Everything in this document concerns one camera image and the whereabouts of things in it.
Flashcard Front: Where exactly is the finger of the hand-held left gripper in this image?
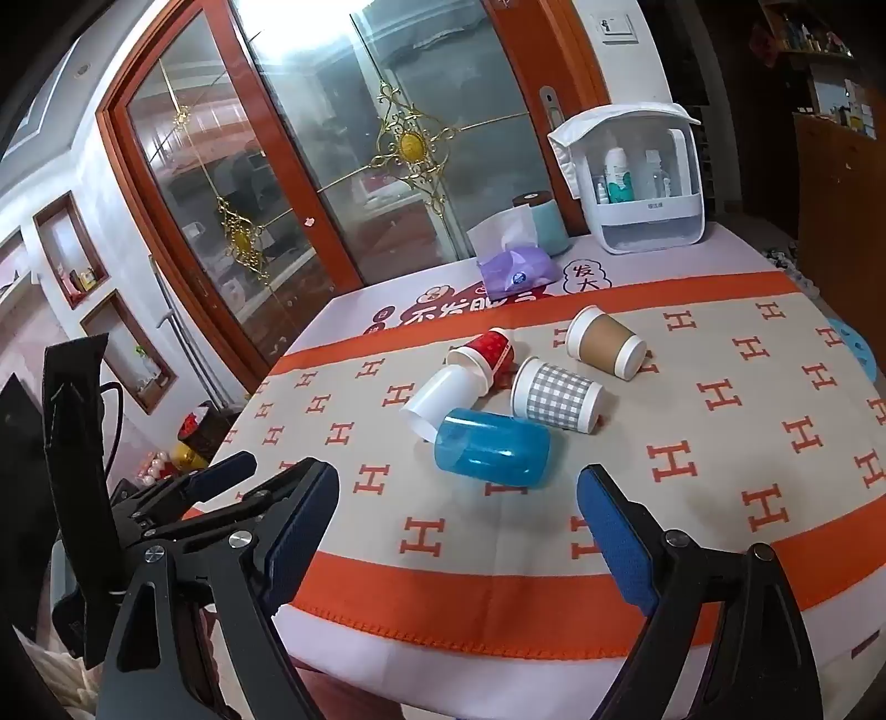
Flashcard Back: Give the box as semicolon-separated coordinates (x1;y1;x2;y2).
109;450;259;542

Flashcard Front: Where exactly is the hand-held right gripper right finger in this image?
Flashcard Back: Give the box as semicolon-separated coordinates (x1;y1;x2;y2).
577;464;825;720

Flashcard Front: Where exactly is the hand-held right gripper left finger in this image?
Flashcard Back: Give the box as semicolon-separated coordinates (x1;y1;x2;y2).
97;458;341;720

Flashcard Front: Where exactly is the blue translucent plastic cup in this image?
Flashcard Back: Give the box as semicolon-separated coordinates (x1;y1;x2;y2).
434;408;553;494

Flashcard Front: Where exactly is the grey checked paper cup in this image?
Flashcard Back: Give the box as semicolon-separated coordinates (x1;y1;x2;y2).
511;356;605;436

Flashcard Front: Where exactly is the white plastic cup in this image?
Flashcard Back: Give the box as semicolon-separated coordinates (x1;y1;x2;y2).
401;363;486;441

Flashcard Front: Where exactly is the brown paper cup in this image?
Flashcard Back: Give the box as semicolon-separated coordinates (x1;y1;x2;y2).
565;305;649;384

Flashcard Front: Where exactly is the red patterned paper cup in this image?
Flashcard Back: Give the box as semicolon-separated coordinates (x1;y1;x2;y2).
446;328;517;396

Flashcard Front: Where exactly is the yellow container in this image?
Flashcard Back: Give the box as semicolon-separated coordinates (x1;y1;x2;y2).
169;442;213;473

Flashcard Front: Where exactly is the orange patterned blanket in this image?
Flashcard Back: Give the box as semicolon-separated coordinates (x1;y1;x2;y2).
176;270;886;667

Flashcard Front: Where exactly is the purple tissue pack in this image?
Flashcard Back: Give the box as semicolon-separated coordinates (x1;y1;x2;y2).
467;208;561;301

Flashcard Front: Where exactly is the orange framed glass door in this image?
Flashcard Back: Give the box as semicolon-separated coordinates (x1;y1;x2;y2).
96;0;610;390

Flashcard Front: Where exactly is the blue plastic stool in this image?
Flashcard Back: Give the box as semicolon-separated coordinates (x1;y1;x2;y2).
826;316;882;384

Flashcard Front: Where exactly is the white cosmetic storage box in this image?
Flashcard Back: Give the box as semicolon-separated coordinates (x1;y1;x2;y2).
546;102;709;258

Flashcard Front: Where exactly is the teal canister with brown lid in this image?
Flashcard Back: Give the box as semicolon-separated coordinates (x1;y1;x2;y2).
511;190;573;258

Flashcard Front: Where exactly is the white bottle with teal label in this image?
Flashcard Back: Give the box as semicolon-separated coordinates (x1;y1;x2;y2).
602;147;630;207

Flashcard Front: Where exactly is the clear plastic bottle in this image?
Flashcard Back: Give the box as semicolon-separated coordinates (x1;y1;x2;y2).
643;148;672;199

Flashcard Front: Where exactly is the brown wooden cabinet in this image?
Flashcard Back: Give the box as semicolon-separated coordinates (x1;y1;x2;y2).
791;111;886;333

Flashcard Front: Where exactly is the wooden wall niche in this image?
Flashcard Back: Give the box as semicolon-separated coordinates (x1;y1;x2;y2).
32;191;110;311
79;290;178;415

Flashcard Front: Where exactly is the silver door handle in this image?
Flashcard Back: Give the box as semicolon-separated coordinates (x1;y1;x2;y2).
539;86;566;137

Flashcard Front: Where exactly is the white light switch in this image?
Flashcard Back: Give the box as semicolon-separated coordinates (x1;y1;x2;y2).
598;9;642;45

